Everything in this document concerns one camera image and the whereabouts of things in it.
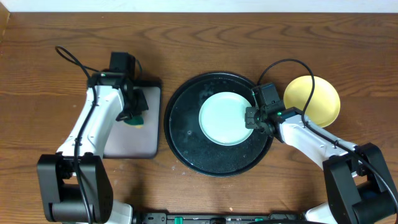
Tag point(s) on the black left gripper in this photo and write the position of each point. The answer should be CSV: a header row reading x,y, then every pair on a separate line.
x,y
141,98

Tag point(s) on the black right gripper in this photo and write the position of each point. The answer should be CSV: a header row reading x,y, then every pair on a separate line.
x,y
250,112

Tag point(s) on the green sponge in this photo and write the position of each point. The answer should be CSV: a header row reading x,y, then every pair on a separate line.
x,y
135,122

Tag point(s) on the mint green plate front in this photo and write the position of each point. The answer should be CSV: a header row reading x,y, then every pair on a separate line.
x,y
222,118

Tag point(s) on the yellow plate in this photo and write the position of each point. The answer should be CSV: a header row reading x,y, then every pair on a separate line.
x,y
324,106

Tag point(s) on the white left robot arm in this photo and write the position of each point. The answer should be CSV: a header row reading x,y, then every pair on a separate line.
x,y
74,185

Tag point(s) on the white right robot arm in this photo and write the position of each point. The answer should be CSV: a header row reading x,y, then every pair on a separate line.
x,y
359,186

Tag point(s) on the grey rectangular tray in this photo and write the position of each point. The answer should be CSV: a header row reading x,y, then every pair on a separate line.
x,y
128,141

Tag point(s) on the round black tray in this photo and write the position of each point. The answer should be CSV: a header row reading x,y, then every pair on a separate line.
x,y
188,142

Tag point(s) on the black rail with green clips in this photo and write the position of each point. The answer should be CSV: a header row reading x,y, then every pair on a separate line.
x,y
163,218

